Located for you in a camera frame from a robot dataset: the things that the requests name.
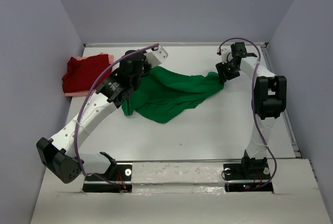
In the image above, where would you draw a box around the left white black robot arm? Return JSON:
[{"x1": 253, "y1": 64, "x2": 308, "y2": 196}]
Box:
[{"x1": 36, "y1": 44, "x2": 168, "y2": 184}]

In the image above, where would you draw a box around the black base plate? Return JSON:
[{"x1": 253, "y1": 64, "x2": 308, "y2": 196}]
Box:
[
  {"x1": 221, "y1": 163, "x2": 274, "y2": 193},
  {"x1": 82, "y1": 163, "x2": 133, "y2": 193}
]

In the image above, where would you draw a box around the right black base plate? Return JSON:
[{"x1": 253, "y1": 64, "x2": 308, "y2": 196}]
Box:
[{"x1": 221, "y1": 163, "x2": 274, "y2": 193}]

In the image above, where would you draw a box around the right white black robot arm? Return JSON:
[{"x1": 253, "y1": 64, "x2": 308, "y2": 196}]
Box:
[{"x1": 215, "y1": 39, "x2": 287, "y2": 181}]

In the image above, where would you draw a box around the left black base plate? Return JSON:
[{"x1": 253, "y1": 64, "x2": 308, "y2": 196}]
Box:
[{"x1": 82, "y1": 163, "x2": 133, "y2": 193}]

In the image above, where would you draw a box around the folded dark red t shirt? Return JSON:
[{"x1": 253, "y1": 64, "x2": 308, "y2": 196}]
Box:
[{"x1": 62, "y1": 52, "x2": 114, "y2": 97}]

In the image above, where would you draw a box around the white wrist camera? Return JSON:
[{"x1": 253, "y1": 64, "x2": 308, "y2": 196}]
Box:
[
  {"x1": 216, "y1": 47, "x2": 231, "y2": 60},
  {"x1": 144, "y1": 45, "x2": 169, "y2": 68}
]

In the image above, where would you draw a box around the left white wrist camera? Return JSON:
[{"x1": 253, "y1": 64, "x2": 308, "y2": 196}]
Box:
[{"x1": 144, "y1": 45, "x2": 169, "y2": 68}]

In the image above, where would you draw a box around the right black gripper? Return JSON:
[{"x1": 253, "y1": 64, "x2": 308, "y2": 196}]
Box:
[{"x1": 216, "y1": 59, "x2": 240, "y2": 84}]

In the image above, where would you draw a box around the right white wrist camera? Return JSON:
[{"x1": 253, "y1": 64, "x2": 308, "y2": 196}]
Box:
[{"x1": 216, "y1": 47, "x2": 231, "y2": 60}]

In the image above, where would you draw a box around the green t shirt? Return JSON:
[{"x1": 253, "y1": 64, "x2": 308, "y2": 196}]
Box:
[{"x1": 122, "y1": 67, "x2": 224, "y2": 124}]

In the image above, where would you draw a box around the folded pink t shirt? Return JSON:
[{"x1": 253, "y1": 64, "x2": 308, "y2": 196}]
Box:
[{"x1": 64, "y1": 54, "x2": 118, "y2": 97}]

